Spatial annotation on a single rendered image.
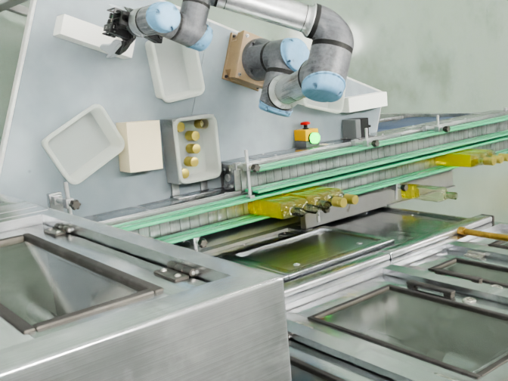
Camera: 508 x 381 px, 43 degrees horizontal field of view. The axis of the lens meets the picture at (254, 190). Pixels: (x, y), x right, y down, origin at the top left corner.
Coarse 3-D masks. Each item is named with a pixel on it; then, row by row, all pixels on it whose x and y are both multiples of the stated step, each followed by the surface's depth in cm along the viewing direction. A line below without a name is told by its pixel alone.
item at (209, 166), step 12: (180, 120) 215; (192, 120) 226; (216, 120) 225; (180, 132) 224; (204, 132) 229; (216, 132) 225; (180, 144) 225; (204, 144) 230; (216, 144) 226; (180, 156) 217; (192, 156) 228; (204, 156) 231; (216, 156) 227; (180, 168) 217; (192, 168) 228; (204, 168) 232; (216, 168) 228; (180, 180) 218; (192, 180) 221; (204, 180) 224
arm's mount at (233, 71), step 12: (240, 36) 230; (252, 36) 232; (228, 48) 235; (240, 48) 229; (228, 60) 234; (240, 60) 229; (228, 72) 234; (240, 72) 230; (240, 84) 239; (252, 84) 235
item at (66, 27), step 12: (60, 24) 192; (72, 24) 193; (84, 24) 195; (60, 36) 195; (72, 36) 193; (84, 36) 196; (96, 36) 198; (108, 36) 201; (96, 48) 202; (132, 48) 206
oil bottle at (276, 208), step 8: (256, 200) 226; (264, 200) 224; (272, 200) 222; (280, 200) 221; (288, 200) 219; (248, 208) 231; (256, 208) 227; (264, 208) 224; (272, 208) 220; (280, 208) 216; (288, 208) 215; (272, 216) 221; (280, 216) 217; (288, 216) 216
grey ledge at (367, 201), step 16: (432, 176) 296; (448, 176) 304; (368, 192) 270; (384, 192) 276; (400, 192) 283; (336, 208) 259; (352, 208) 265; (368, 208) 271; (304, 224) 250; (320, 224) 254
